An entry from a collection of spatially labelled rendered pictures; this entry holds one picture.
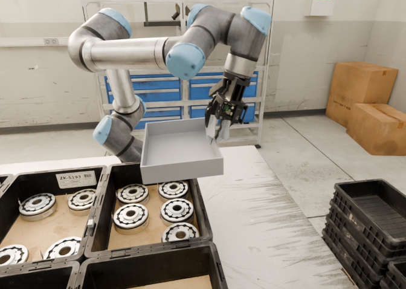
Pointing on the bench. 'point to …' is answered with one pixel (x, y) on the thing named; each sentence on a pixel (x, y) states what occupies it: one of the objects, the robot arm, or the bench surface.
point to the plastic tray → (179, 152)
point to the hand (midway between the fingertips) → (212, 139)
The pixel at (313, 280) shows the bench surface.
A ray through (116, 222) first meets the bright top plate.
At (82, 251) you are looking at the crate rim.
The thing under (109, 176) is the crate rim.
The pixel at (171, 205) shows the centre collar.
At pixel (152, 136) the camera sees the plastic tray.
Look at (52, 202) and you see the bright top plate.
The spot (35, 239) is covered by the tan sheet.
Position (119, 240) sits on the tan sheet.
